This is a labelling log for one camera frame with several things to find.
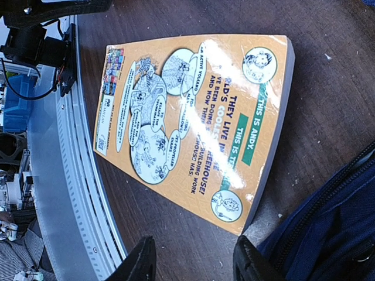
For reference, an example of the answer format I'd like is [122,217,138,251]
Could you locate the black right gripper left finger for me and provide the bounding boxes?
[107,236,156,281]

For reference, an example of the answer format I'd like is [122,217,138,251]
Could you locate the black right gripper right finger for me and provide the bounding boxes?
[233,235,284,281]

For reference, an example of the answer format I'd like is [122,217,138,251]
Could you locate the navy blue backpack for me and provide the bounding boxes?
[257,143,374,280]

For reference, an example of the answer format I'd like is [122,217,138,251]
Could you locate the orange comic paperback book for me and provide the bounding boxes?
[93,34,295,235]

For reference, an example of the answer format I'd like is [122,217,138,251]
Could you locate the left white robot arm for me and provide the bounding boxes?
[1,0,111,99]

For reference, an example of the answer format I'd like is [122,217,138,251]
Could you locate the blue plastic storage bin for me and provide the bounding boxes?
[3,74,37,133]

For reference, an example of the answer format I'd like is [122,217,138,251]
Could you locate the front aluminium rail frame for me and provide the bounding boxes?
[26,14,128,281]

